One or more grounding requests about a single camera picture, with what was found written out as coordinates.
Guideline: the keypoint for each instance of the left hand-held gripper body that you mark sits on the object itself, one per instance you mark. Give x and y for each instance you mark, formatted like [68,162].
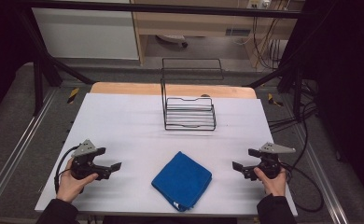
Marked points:
[81,166]

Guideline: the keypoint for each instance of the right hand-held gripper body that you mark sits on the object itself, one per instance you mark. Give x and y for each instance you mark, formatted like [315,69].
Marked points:
[272,161]

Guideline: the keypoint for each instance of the person's left hand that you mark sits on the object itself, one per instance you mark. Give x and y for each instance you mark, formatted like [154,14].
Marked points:
[72,186]

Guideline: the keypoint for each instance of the person's right hand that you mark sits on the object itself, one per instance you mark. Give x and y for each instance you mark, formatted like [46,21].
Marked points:
[275,185]

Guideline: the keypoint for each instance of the yellow black tape strip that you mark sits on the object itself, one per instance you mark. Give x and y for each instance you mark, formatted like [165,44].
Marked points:
[274,100]
[72,95]

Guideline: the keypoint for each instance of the blue folded cloth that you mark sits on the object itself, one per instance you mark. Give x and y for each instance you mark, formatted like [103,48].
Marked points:
[181,180]

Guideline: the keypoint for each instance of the black curtain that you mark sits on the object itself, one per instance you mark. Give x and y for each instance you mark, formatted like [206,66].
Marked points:
[345,87]
[2,46]

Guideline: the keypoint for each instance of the white cabinet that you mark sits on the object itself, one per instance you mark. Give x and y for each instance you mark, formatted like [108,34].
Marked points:
[83,34]

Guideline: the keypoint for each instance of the white wheeled base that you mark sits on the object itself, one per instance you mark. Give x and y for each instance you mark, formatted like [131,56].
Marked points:
[172,38]

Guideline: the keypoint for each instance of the wooden desk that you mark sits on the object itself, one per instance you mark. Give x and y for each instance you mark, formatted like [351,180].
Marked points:
[202,23]

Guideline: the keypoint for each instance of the white power strip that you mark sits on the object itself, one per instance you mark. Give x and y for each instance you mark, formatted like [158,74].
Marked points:
[258,3]

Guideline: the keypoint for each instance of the aluminium floor rail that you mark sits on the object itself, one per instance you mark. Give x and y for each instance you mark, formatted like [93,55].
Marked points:
[321,174]
[15,146]

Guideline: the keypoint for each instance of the black metal frame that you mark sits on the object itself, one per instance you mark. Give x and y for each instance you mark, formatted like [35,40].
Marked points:
[158,8]

